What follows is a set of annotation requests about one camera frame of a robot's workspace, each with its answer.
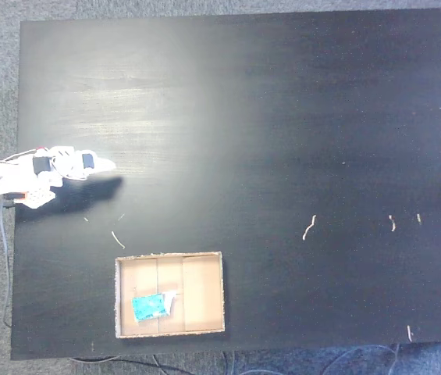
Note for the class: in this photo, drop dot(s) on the green block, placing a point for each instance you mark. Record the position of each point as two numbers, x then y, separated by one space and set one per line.
149 307

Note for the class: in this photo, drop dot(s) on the open cardboard box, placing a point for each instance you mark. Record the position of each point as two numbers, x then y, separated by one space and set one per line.
200 295

